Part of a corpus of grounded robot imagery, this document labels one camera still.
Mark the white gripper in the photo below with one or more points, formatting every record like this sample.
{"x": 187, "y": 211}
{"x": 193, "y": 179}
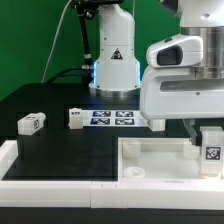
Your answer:
{"x": 170, "y": 88}

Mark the white square tabletop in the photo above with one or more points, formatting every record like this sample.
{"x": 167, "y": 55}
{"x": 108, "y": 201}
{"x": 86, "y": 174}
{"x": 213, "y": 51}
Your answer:
{"x": 159, "y": 159}

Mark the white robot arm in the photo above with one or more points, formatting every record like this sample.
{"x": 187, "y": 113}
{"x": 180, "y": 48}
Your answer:
{"x": 117, "y": 72}

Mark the fiducial tag sheet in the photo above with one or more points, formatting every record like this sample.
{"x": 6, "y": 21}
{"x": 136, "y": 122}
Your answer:
{"x": 113, "y": 118}

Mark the white U-shaped fence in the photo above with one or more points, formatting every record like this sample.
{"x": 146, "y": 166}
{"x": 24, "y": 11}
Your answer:
{"x": 124, "y": 193}

